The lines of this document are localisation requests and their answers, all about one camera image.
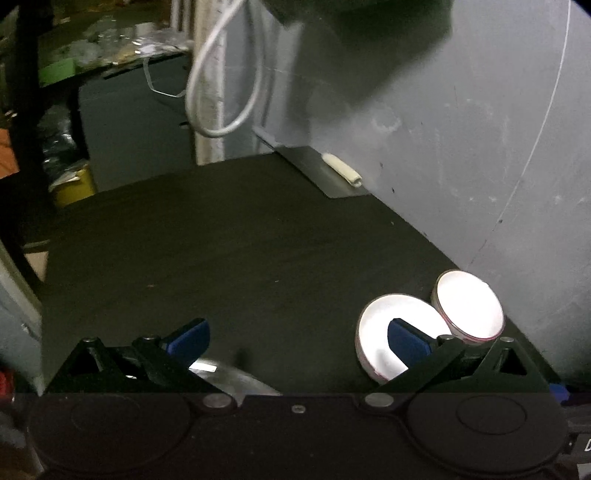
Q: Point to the cleaver knife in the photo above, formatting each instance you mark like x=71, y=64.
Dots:
x=309, y=162

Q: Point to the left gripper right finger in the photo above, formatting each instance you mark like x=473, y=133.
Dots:
x=403, y=359

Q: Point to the yellow jerry can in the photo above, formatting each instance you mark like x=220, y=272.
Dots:
x=74, y=184

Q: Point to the dark cabinet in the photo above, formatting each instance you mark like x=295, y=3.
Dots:
x=135, y=126

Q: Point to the large steel basin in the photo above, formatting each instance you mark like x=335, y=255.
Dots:
x=230, y=380

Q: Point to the white roll on cleaver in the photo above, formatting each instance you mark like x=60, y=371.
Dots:
x=340, y=167

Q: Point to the white ceramic bowl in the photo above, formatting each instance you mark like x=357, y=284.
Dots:
x=412, y=309
x=469, y=306

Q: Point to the green box on shelf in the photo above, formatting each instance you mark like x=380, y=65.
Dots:
x=57, y=71

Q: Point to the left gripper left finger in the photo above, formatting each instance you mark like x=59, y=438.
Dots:
x=166, y=360

